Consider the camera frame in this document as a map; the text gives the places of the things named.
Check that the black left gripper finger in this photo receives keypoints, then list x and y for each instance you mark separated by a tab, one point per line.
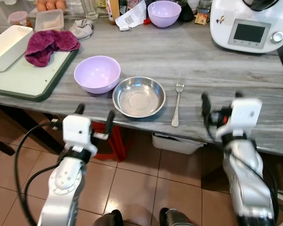
80	110
109	121

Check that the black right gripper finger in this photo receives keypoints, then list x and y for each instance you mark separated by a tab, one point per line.
206	104
238	95

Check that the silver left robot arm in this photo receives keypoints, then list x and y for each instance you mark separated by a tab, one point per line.
61	188

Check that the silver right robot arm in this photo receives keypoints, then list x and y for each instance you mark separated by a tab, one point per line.
245	179

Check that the red stool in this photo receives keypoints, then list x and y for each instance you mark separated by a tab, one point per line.
117	146

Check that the silver metal fork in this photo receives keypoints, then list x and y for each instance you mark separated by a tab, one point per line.
178	106

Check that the stainless steel bowl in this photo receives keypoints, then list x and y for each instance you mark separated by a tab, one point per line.
139	99

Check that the lilac plastic bowl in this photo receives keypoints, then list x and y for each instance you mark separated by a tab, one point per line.
96	75
164	14

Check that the white plastic bin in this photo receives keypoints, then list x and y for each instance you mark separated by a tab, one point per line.
177	143

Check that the white green-edged cutting board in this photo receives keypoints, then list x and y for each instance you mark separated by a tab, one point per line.
23	80

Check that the magenta towel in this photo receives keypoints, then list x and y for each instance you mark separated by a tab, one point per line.
49	44

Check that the white kitchen machine with screen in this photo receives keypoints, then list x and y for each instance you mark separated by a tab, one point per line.
226	23

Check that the grey cloth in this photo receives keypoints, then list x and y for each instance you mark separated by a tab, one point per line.
81	29

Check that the small orange packet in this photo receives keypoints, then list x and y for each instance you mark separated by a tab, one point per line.
201	18

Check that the small black object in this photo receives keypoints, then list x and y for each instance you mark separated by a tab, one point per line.
187	13

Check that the clear plastic lidded box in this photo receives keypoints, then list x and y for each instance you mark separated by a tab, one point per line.
49	21

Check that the white rectangular container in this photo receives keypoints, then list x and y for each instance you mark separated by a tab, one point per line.
7	47

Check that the clear drinking glass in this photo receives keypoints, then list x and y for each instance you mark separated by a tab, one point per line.
89	8

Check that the white paper packet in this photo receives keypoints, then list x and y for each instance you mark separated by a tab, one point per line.
131	18

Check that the brown egg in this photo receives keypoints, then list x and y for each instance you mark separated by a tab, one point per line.
41	5
61	4
51	4

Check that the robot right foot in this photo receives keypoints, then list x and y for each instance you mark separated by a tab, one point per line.
177	219

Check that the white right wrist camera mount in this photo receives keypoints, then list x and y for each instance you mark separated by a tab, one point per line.
243	115

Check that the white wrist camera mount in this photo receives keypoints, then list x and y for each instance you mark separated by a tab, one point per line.
243	115
78	132

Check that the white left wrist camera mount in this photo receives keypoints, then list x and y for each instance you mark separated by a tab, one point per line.
78	132

